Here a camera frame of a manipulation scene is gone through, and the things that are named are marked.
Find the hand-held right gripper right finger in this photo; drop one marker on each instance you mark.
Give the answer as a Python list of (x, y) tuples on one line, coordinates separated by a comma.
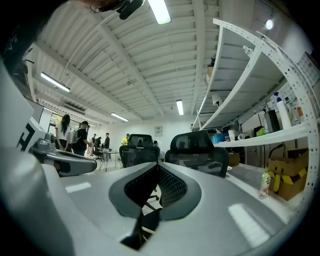
[(220, 212)]

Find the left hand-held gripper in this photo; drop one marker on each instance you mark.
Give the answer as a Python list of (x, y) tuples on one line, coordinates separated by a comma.
[(15, 112)]

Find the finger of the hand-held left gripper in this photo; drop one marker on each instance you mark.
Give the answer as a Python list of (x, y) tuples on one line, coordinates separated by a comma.
[(80, 165)]

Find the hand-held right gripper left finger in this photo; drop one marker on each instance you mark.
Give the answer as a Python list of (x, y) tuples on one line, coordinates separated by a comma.
[(75, 212)]

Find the ceiling tube light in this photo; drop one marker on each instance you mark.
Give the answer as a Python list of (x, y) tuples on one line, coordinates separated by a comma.
[(180, 107), (119, 117), (55, 82), (160, 11)]

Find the green label drink bottle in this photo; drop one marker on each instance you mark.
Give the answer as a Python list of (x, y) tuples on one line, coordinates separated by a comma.
[(264, 185)]

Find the small cardboard box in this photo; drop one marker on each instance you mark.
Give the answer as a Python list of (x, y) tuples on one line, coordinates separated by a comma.
[(234, 159)]

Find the black mesh office chair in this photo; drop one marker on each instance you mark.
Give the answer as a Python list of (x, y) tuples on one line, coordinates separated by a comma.
[(197, 155), (140, 155)]

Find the blue storage bin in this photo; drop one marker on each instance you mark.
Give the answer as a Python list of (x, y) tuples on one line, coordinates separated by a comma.
[(219, 138)]

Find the cardboard box with yellow print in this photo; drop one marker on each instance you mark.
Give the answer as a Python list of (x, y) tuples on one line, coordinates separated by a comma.
[(290, 175)]

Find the white metal shelving unit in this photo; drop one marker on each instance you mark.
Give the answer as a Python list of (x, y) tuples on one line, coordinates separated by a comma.
[(265, 138)]

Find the green package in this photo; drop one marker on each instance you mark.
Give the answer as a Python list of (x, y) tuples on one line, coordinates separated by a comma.
[(260, 131)]

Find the person's black shirt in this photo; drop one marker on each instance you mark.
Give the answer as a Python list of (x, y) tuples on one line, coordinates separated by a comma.
[(22, 22)]

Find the black box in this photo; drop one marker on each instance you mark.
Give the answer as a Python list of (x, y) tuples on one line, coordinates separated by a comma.
[(272, 122)]

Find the white spray bottle blue trigger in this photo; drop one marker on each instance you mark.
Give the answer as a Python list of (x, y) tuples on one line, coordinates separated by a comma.
[(283, 112)]

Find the round ceiling spotlight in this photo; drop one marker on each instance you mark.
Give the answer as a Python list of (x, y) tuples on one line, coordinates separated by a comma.
[(269, 24)]

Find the white wall poster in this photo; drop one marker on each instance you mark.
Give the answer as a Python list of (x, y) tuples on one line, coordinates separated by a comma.
[(158, 131)]

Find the black head-worn camera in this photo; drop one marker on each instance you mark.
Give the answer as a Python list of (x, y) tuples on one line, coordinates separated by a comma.
[(130, 8)]

